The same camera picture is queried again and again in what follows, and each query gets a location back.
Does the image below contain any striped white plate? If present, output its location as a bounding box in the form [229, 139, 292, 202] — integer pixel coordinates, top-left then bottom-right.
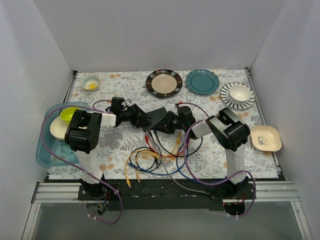
[220, 82, 256, 110]

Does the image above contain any floral tablecloth mat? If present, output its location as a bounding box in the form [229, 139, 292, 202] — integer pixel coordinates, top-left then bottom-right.
[48, 69, 278, 180]

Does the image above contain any blue ethernet cable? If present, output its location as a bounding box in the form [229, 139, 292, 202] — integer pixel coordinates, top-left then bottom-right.
[128, 149, 186, 176]
[174, 139, 208, 185]

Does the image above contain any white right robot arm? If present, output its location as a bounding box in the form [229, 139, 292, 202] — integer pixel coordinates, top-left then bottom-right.
[153, 106, 250, 199]

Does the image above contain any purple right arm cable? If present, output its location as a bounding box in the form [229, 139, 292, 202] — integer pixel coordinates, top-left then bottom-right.
[176, 101, 257, 218]

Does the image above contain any teal scalloped plate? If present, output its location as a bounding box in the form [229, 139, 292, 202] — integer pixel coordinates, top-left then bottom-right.
[185, 69, 220, 95]

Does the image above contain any teal transparent plastic tray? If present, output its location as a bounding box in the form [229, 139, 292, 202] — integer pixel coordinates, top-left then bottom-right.
[36, 102, 92, 166]

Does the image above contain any black ethernet cable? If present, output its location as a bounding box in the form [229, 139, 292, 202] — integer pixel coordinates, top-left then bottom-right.
[129, 129, 163, 173]
[152, 128, 204, 158]

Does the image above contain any yellow ethernet cable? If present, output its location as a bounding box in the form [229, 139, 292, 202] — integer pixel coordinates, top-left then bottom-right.
[124, 149, 161, 189]
[159, 131, 183, 158]

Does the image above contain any black network switch box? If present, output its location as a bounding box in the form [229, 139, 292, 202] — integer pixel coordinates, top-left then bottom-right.
[142, 107, 168, 131]

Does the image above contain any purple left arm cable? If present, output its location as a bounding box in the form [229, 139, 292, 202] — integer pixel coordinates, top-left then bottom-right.
[41, 99, 124, 225]

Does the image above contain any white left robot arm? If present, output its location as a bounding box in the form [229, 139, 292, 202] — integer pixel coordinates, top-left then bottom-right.
[64, 97, 153, 200]

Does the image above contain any brown rimmed beige plate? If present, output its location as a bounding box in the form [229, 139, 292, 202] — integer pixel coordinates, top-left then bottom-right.
[145, 69, 183, 98]

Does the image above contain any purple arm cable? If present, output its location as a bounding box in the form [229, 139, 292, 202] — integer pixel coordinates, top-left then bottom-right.
[176, 101, 257, 218]
[41, 99, 124, 225]

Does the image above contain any grey ethernet cable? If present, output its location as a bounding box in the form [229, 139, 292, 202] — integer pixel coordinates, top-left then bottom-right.
[147, 129, 211, 195]

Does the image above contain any red ethernet cable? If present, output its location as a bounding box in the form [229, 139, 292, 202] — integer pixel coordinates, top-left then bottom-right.
[144, 133, 176, 162]

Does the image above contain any cream square panda dish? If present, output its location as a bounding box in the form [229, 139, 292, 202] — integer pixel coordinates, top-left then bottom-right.
[250, 125, 282, 152]

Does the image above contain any lime green bowl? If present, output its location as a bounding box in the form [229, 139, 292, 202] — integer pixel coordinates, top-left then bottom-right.
[59, 107, 80, 124]

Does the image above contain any aluminium frame rail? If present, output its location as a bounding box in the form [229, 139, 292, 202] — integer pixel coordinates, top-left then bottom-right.
[31, 182, 80, 203]

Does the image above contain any cream round plate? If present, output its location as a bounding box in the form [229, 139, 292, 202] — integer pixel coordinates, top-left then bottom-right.
[50, 116, 69, 141]

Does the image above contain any white bowl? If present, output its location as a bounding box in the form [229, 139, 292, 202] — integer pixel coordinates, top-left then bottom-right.
[229, 84, 251, 104]

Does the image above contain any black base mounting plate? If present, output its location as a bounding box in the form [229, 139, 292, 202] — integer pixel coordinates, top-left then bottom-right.
[77, 179, 254, 211]

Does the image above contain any small patterned yellow bowl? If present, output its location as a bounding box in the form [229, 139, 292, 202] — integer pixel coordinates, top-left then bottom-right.
[80, 74, 101, 92]

